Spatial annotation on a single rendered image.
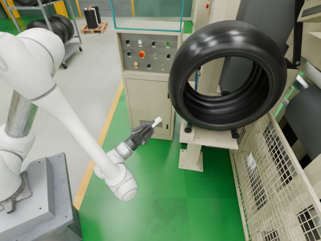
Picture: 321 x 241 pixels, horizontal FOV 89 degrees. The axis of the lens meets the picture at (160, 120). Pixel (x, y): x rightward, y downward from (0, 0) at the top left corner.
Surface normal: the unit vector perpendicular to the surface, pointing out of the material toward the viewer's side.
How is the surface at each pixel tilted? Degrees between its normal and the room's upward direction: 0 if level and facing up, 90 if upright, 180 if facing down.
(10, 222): 3
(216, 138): 0
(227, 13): 90
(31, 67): 74
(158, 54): 90
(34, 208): 3
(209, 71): 90
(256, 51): 80
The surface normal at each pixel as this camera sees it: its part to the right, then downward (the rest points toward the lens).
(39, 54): 0.94, -0.24
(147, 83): -0.17, 0.66
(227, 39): -0.25, -0.11
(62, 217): 0.00, -0.74
